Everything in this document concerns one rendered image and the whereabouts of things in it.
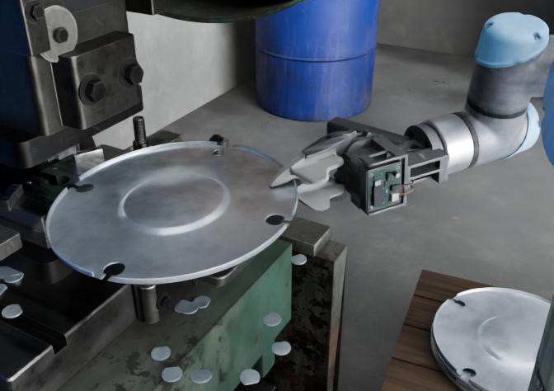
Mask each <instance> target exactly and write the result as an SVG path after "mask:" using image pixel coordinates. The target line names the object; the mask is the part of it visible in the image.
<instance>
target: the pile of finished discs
mask: <svg viewBox="0 0 554 391"><path fill-rule="evenodd" d="M550 305H551V301H549V300H547V299H544V298H542V297H539V296H537V295H535V294H530V293H527V292H523V291H520V290H512V289H506V288H495V287H488V288H478V289H472V290H466V291H463V292H461V293H458V294H457V296H456V297H454V298H453V299H451V300H448V299H447V300H446V301H445V302H444V303H443V304H442V305H441V306H440V307H439V309H438V310H437V312H436V314H435V316H434V321H433V323H432V327H431V334H430V343H431V348H432V352H433V354H434V358H435V359H436V361H437V363H438V365H439V367H440V369H441V370H442V371H443V372H444V373H445V375H446V376H447V377H448V378H449V379H450V380H451V381H452V382H453V383H454V384H455V385H456V386H457V387H459V388H460V389H461V390H462V391H528V386H529V383H530V379H531V377H532V373H533V367H534V364H535V360H536V357H537V354H538V349H539V346H540V342H541V339H542V334H543V330H544V327H545V324H546V321H547V315H548V311H549V308H550Z"/></svg>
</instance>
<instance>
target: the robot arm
mask: <svg viewBox="0 0 554 391"><path fill-rule="evenodd" d="M474 59H475V62H474V66H473V70H472V77H471V81H470V85H469V89H468V94H467V100H466V105H465V108H464V109H463V110H462V111H457V112H454V113H451V114H447V115H442V116H438V117H435V118H432V119H428V120H423V121H421V122H420V123H419V124H417V125H412V126H410V127H408V128H407V129H406V132H405V133H404V135H401V134H396V133H393V132H390V131H387V130H381V129H379V128H375V127H372V126H369V125H364V124H361V123H358V122H355V121H352V120H347V119H344V118H340V117H338V116H337V117H334V118H333V119H332V120H330V121H328V122H327V124H326V135H324V136H322V137H321V138H320V139H318V140H317V141H315V142H314V143H312V144H310V145H309V146H307V147H306V148H305V149H303V150H302V152H301V153H300V154H299V155H297V156H296V157H294V158H293V159H292V160H290V161H289V162H288V163H287V164H286V165H285V166H284V167H283V168H282V169H281V170H280V171H279V172H278V173H277V174H276V175H275V176H274V177H273V178H272V179H271V180H270V182H269V188H270V189H271V188H274V187H277V186H282V185H285V184H287V182H289V181H290V180H292V179H294V178H297V177H299V178H301V179H299V178H298V179H296V180H295V181H296V184H297V188H298V201H299V202H301V203H302V204H304V205H306V206H307V207H309V208H310V209H312V210H315V211H323V210H327V209H328V208H329V207H330V201H331V202H335V201H341V200H345V199H346V198H348V197H349V196H350V198H351V202H352V203H353V204H354V205H355V206H356V207H358V208H359V209H361V210H362V211H363V212H364V213H365V214H367V215H368V216H372V215H375V214H380V213H382V212H385V211H388V210H393V209H395V208H398V207H401V206H404V205H406V195H408V194H409V193H411V192H413V190H414V187H413V184H414V183H417V182H419V181H424V180H427V179H430V178H432V179H434V180H435V181H436V182H438V183H441V182H444V181H447V180H448V174H450V173H453V172H458V171H461V170H464V169H467V168H470V167H475V166H478V165H481V164H484V163H488V162H492V161H495V160H498V159H504V158H509V157H512V156H513V155H515V154H516V153H519V152H522V151H524V150H526V149H528V148H530V147H532V146H533V145H534V144H535V142H536V141H537V139H538V136H539V131H540V128H539V126H538V121H539V117H538V113H537V112H536V110H535V108H534V107H533V105H532V104H531V103H530V98H531V97H543V101H542V109H543V110H544V111H545V115H544V117H543V119H542V122H541V130H542V143H543V147H544V150H545V153H546V155H547V158H548V160H549V161H550V163H551V164H552V165H553V167H554V35H549V29H548V26H547V24H546V23H545V22H544V21H543V20H541V19H539V18H537V17H535V16H532V15H523V14H521V13H519V12H506V13H501V14H498V15H495V16H493V17H491V18H490V19H489V20H488V21H487V22H486V23H485V25H484V26H483V29H482V32H481V35H480V39H479V42H478V45H477V49H476V51H475V55H474ZM335 168H337V171H336V172H335V173H334V178H335V179H333V178H332V177H331V176H330V175H329V171H330V170H332V169H335ZM410 186H411V187H412V190H410ZM402 187H403V191H402V193H401V188H402ZM401 194H402V195H401ZM389 205H390V206H389ZM387 206H388V207H387ZM383 207H386V208H383ZM381 208H383V209H381ZM379 209H380V210H379ZM528 391H554V293H553V296H552V301H551V305H550V308H549V311H548V315H547V321H546V324H545V327H544V330H543V334H542V339H541V342H540V346H539V349H538V354H537V357H536V360H535V364H534V367H533V373H532V377H531V379H530V383H529V386H528Z"/></svg>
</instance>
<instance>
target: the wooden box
mask: <svg viewBox="0 0 554 391"><path fill-rule="evenodd" d="M488 287H495V288H500V287H496V286H493V285H487V284H482V283H479V282H475V281H471V280H465V279H462V278H457V277H454V276H448V275H444V274H440V273H437V272H433V271H427V270H422V271H421V273H420V278H419V280H418V283H417V285H416V288H415V292H414V294H413V297H412V299H411V303H410V306H409V309H408V311H407V314H406V317H405V320H404V323H403V325H402V328H401V331H400V334H399V337H398V339H397V344H396V346H395V348H394V351H393V353H392V358H391V360H390V362H389V365H388V368H387V372H386V374H385V377H384V379H383V383H382V386H381V388H380V391H462V390H461V389H460V388H459V387H457V386H456V385H455V384H454V383H453V382H452V381H451V380H450V379H449V378H448V377H447V376H446V375H445V373H444V372H443V371H442V370H441V369H440V367H439V365H438V363H437V361H436V359H435V358H434V354H433V352H432V348H431V343H430V334H431V327H432V323H433V321H434V316H435V314H436V312H437V310H438V309H439V307H440V306H441V305H442V304H443V303H444V302H445V301H446V300H447V299H448V300H451V299H453V298H454V297H456V296H457V294H458V293H461V292H463V291H466V290H472V289H478V288H488Z"/></svg>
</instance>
